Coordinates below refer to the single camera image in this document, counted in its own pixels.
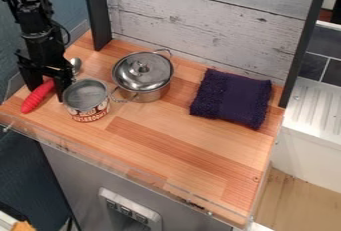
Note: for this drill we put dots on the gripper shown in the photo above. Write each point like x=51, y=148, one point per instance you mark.
x=42, y=54

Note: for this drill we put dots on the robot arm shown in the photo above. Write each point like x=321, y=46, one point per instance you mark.
x=27, y=12

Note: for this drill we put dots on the silver pot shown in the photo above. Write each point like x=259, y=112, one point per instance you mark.
x=151, y=96

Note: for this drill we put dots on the silver can with label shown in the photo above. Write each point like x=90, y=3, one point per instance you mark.
x=88, y=109

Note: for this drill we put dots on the silver lid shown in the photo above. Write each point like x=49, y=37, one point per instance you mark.
x=146, y=75

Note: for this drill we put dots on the purple cloth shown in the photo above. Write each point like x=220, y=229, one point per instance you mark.
x=233, y=100

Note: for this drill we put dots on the white toy sink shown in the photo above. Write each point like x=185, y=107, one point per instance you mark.
x=311, y=125

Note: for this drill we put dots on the black post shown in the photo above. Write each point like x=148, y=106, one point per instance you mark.
x=95, y=9
x=306, y=36

